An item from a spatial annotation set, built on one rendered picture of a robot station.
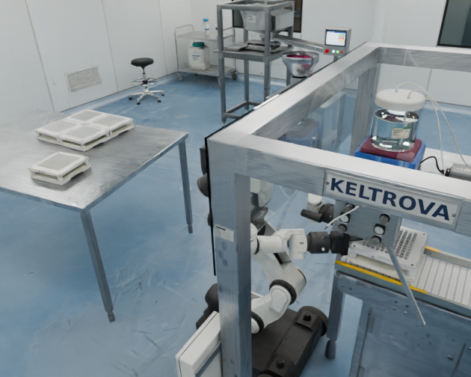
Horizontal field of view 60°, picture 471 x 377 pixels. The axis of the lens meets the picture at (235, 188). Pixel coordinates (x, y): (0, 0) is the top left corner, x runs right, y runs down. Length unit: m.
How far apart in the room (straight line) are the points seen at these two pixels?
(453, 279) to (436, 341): 0.25
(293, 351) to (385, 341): 0.57
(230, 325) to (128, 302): 1.93
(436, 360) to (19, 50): 5.54
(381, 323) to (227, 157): 1.28
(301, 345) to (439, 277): 0.89
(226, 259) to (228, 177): 0.21
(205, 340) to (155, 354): 1.53
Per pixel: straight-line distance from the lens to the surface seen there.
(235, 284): 0.94
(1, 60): 5.96
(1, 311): 3.22
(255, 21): 5.01
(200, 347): 1.08
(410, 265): 1.62
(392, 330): 1.89
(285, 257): 2.04
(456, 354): 1.89
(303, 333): 2.41
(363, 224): 1.50
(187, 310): 2.79
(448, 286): 1.77
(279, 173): 0.72
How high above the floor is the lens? 2.02
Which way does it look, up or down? 30 degrees down
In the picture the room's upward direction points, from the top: 2 degrees counter-clockwise
